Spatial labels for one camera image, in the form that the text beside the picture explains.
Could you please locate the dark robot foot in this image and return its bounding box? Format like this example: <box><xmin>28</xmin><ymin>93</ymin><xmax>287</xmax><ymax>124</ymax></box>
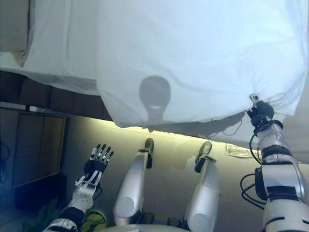
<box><xmin>144</xmin><ymin>137</ymin><xmax>155</xmax><ymax>155</ymax></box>
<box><xmin>194</xmin><ymin>141</ymin><xmax>213</xmax><ymax>163</ymax></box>

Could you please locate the dark left robot foot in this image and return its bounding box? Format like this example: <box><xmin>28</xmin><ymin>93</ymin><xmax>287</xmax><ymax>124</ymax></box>
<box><xmin>144</xmin><ymin>137</ymin><xmax>155</xmax><ymax>155</ymax></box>

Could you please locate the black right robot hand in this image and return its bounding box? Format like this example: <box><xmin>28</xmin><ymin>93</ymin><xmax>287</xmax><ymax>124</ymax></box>
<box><xmin>246</xmin><ymin>94</ymin><xmax>275</xmax><ymax>128</ymax></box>

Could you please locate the silver right robot leg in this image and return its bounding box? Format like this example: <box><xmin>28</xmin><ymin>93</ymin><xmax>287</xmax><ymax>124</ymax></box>
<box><xmin>184</xmin><ymin>154</ymin><xmax>222</xmax><ymax>231</ymax></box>

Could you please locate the dark right robot foot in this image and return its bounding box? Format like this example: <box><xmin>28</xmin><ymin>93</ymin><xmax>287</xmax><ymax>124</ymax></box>
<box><xmin>194</xmin><ymin>141</ymin><xmax>213</xmax><ymax>163</ymax></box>

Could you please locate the white duvet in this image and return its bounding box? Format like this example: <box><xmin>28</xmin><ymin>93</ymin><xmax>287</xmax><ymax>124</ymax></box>
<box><xmin>95</xmin><ymin>0</ymin><xmax>309</xmax><ymax>129</ymax></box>

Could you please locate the white fringed bedspread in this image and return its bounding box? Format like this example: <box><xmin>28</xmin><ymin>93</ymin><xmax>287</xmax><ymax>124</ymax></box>
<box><xmin>144</xmin><ymin>111</ymin><xmax>309</xmax><ymax>159</ymax></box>

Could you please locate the silver left robot leg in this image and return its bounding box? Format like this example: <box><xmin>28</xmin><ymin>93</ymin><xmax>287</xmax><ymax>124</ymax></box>
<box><xmin>112</xmin><ymin>148</ymin><xmax>155</xmax><ymax>227</ymax></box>

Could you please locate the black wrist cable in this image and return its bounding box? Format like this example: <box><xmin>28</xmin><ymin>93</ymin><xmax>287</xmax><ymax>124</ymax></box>
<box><xmin>249</xmin><ymin>120</ymin><xmax>284</xmax><ymax>168</ymax></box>

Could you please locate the silver robot leg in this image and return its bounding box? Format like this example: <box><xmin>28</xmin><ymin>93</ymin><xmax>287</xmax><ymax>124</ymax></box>
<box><xmin>184</xmin><ymin>154</ymin><xmax>222</xmax><ymax>231</ymax></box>
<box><xmin>112</xmin><ymin>148</ymin><xmax>155</xmax><ymax>227</ymax></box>

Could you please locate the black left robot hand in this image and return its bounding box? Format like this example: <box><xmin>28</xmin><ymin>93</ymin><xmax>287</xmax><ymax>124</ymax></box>
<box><xmin>83</xmin><ymin>144</ymin><xmax>115</xmax><ymax>181</ymax></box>

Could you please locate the white bed sheet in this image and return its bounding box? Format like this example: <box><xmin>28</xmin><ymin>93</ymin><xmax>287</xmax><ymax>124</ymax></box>
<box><xmin>0</xmin><ymin>0</ymin><xmax>107</xmax><ymax>96</ymax></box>

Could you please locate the wooden nightstand cabinet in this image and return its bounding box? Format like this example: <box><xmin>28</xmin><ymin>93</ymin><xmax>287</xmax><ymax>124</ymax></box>
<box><xmin>0</xmin><ymin>106</ymin><xmax>68</xmax><ymax>189</ymax></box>

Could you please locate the beige pillow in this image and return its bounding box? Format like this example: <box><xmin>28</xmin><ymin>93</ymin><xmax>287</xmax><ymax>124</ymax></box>
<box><xmin>0</xmin><ymin>0</ymin><xmax>33</xmax><ymax>69</ymax></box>

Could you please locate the green yellow patterned fabric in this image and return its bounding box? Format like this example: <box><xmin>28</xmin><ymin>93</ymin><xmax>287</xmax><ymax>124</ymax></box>
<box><xmin>23</xmin><ymin>198</ymin><xmax>107</xmax><ymax>232</ymax></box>

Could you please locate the black elbow cable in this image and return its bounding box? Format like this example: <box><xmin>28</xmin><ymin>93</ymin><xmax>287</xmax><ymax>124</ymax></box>
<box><xmin>240</xmin><ymin>173</ymin><xmax>267</xmax><ymax>210</ymax></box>

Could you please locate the printed paper sheet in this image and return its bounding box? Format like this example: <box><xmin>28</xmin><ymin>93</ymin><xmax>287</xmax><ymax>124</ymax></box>
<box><xmin>225</xmin><ymin>143</ymin><xmax>253</xmax><ymax>159</ymax></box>

